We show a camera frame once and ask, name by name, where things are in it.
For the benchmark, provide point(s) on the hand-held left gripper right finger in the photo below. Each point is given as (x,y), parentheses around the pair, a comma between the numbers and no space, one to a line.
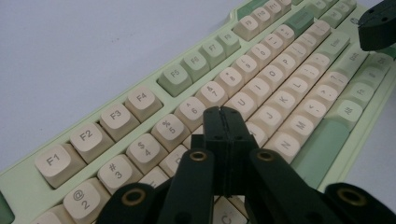
(239,146)

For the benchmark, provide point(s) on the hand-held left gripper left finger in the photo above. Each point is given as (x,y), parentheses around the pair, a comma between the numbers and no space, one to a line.
(218,146)

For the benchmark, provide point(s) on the green and cream keyboard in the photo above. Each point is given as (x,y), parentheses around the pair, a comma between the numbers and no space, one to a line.
(174,74)

